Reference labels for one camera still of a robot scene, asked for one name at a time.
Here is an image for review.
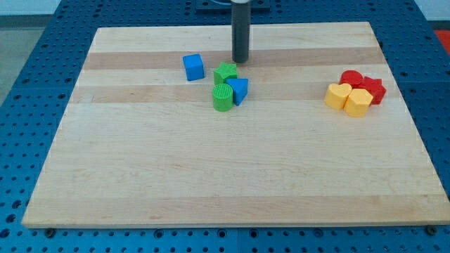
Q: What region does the red star block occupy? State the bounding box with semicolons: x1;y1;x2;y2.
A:
360;77;387;105

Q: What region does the blue triangle block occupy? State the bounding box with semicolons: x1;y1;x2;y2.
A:
226;78;249;106

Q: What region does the blue cube block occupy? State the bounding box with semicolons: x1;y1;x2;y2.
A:
182;53;205;81

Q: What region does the green cylinder block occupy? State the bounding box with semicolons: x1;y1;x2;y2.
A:
212;84;233;112

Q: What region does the green star block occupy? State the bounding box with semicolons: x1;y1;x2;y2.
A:
213;62;238;85

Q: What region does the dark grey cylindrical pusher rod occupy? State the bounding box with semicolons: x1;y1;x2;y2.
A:
231;0;251;63

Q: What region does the light wooden board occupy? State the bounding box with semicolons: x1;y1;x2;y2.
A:
22;22;449;228

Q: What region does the yellow hexagon block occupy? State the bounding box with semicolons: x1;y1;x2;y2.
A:
344;89;373;117

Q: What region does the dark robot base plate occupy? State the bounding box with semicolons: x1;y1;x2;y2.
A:
193;0;271;13

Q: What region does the red cylinder block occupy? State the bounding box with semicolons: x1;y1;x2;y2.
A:
339;70;363;89

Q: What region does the yellow heart block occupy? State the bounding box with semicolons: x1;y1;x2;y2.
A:
324;83;352;110

